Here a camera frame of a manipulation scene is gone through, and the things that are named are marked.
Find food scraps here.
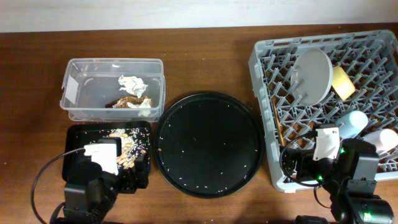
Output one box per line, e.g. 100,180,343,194
108,128,150,169

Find wooden chopstick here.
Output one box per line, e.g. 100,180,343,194
272,100,285,147

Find blue cup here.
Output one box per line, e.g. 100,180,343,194
335,111,368,139

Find gold foil wrapper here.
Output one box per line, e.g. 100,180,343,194
105,96,153,116

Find pink cup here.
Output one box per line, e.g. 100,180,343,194
363,129,397,155

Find grey plate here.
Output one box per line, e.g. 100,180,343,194
290,48,333,106

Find yellow bowl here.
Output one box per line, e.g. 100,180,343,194
332,67,355,100

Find white napkin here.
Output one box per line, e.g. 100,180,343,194
118,75,148,98

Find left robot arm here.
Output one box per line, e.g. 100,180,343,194
50,154,150,223

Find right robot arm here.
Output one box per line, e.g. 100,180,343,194
279,139,394,223

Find grey dishwasher rack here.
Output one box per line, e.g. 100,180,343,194
248,30,397,193

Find black rectangular tray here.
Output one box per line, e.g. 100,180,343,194
65,121,151,181

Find round black serving tray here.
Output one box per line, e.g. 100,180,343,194
153,92,265,198

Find clear plastic bin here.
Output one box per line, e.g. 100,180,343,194
60,58,165,122

